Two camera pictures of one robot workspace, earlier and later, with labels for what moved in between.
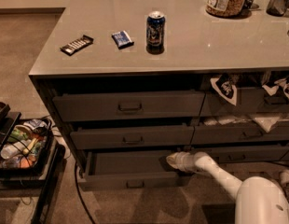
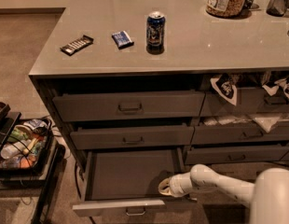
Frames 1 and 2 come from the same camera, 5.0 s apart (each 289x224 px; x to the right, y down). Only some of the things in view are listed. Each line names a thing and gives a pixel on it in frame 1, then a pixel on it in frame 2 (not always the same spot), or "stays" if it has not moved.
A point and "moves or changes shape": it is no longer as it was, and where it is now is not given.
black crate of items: [27, 153] stays
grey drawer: [139, 170] moves or changes shape
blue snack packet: [122, 40] stays
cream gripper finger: [172, 161] -> [164, 187]
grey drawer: [243, 153] stays
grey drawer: [139, 135] stays
